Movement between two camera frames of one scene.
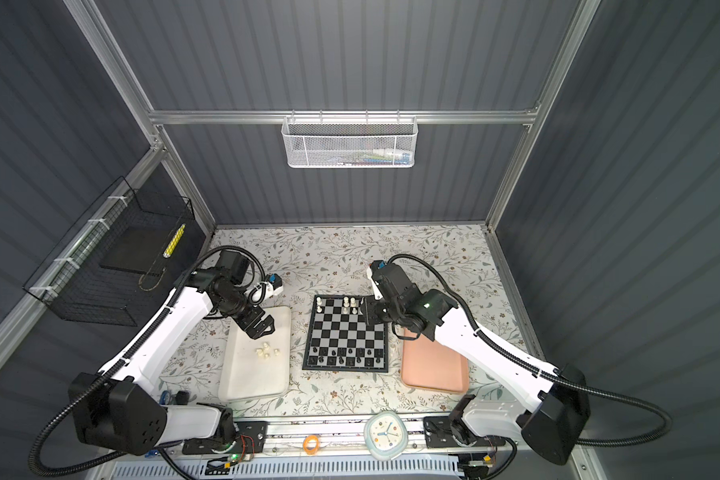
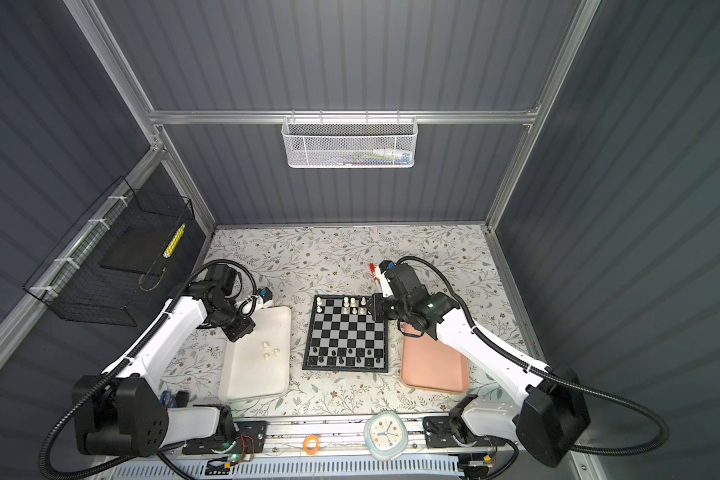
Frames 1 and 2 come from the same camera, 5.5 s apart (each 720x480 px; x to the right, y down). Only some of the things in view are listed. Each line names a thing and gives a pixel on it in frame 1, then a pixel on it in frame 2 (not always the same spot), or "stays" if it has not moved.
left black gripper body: (247, 316) → (234, 323)
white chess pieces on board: (346, 304) stays
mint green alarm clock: (386, 435) stays
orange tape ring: (308, 450) stays
